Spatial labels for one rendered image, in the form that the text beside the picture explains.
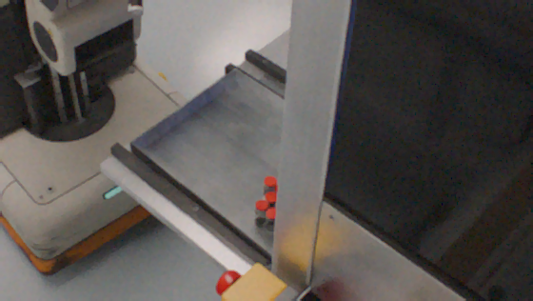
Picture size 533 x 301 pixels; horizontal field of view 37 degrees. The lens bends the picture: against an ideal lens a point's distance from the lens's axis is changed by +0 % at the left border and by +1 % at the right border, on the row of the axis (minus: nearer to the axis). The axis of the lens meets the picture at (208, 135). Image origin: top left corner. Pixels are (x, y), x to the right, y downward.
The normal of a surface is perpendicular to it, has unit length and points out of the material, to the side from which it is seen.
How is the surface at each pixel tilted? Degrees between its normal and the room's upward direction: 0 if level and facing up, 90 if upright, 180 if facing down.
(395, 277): 90
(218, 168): 0
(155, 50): 0
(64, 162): 0
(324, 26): 90
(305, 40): 90
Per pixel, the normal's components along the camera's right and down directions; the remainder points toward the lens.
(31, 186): -0.02, -0.68
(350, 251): -0.70, 0.53
